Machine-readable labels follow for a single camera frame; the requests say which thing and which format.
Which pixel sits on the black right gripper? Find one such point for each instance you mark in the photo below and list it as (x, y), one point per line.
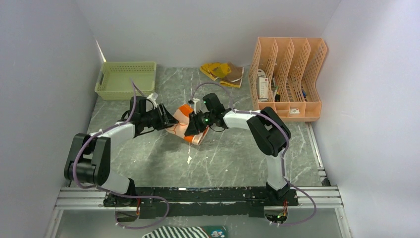
(194, 126)

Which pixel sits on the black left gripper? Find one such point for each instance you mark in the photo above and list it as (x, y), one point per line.
(165, 121)

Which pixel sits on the orange white patterned towel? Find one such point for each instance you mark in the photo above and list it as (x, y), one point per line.
(182, 115)

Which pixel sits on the yellow brown towel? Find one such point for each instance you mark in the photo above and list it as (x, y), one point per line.
(228, 74)

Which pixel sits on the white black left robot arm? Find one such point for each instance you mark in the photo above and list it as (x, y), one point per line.
(89, 160)

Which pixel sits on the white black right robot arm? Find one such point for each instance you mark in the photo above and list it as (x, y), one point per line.
(269, 132)

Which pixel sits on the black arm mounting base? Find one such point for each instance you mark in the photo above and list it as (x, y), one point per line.
(203, 201)

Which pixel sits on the green plastic basket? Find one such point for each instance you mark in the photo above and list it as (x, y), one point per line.
(115, 79)

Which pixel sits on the white red paper card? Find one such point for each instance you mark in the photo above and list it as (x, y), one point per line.
(262, 85)

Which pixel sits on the small white box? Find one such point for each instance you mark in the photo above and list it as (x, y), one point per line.
(294, 111)

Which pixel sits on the orange plastic file organizer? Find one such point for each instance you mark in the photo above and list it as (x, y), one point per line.
(292, 66)

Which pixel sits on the teal patterned cloth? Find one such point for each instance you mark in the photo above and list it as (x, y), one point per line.
(215, 231)

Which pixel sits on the black white striped towel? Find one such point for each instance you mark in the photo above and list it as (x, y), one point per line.
(177, 232)

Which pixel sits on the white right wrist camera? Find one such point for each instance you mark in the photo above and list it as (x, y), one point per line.
(195, 105)

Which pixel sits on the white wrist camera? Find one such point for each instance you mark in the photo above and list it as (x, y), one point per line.
(153, 97)
(195, 105)

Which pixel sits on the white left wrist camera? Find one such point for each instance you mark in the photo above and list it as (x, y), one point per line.
(153, 97)

